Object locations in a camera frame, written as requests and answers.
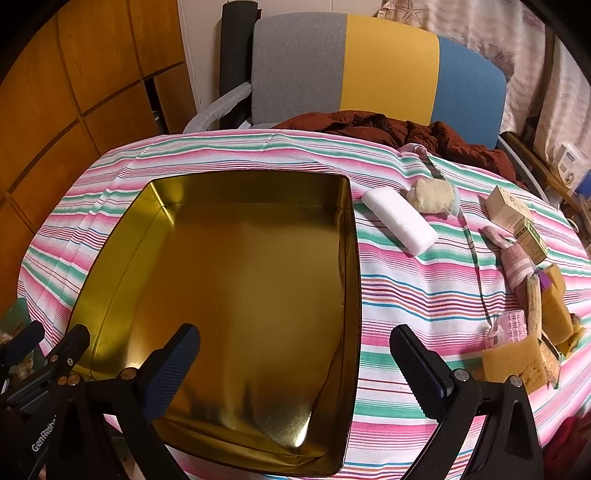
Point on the white foam block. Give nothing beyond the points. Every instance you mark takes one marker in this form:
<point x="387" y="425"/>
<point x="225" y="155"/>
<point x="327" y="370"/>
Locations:
<point x="399" y="221"/>

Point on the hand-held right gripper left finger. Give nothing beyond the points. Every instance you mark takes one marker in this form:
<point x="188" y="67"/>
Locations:
<point x="178" y="364"/>

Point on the cream cloth bundle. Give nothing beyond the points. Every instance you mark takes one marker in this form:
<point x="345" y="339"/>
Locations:
<point x="431" y="196"/>

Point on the brown padded jacket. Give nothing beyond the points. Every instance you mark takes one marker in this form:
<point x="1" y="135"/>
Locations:
<point x="369" y="127"/>

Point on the pink green striped tablecloth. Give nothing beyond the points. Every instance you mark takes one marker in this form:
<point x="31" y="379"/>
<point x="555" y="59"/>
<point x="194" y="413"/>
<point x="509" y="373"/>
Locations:
<point x="406" y="295"/>

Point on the wooden rack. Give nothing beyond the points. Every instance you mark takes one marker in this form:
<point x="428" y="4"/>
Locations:
<point x="542" y="173"/>

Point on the orange wooden wardrobe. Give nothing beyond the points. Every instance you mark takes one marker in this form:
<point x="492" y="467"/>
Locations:
<point x="69" y="92"/>

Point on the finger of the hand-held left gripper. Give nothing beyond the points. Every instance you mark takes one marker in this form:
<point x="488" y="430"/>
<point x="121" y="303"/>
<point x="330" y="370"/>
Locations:
<point x="25" y="341"/>
<point x="69" y="348"/>

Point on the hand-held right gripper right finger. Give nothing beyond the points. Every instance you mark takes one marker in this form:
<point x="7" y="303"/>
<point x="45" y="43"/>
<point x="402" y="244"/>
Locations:
<point x="421" y="369"/>

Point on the purple packet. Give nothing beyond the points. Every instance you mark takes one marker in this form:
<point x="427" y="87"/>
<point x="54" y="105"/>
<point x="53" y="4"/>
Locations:
<point x="543" y="279"/>

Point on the pink sock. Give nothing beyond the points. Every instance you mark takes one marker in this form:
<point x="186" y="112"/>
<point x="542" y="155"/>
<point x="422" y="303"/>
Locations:
<point x="515" y="265"/>

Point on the grey yellow blue chair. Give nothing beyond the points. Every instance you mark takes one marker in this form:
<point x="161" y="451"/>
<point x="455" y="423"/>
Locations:
<point x="300" y="69"/>

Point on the gold metal tin box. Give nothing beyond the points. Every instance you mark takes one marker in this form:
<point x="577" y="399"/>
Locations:
<point x="231" y="295"/>

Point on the beige carton box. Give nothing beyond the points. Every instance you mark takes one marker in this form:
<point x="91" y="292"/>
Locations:
<point x="503" y="207"/>

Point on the white blue carton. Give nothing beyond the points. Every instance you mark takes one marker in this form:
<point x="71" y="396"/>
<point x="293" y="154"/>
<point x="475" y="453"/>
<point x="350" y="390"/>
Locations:
<point x="568" y="161"/>

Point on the black rolled mat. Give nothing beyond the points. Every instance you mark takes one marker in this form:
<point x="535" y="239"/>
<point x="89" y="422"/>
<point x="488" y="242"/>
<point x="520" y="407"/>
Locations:
<point x="235" y="55"/>

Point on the pink white cloth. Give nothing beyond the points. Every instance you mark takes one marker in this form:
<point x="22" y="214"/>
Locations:
<point x="413" y="150"/>

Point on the grey chair frame tube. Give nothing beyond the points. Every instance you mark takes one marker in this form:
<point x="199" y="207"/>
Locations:
<point x="521" y="170"/>

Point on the pink plastic case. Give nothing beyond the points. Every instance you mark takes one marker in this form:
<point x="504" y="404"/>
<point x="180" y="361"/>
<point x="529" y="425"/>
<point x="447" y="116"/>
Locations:
<point x="508" y="327"/>

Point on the green tray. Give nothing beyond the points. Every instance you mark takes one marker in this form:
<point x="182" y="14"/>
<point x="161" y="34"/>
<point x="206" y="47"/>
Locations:
<point x="16" y="314"/>

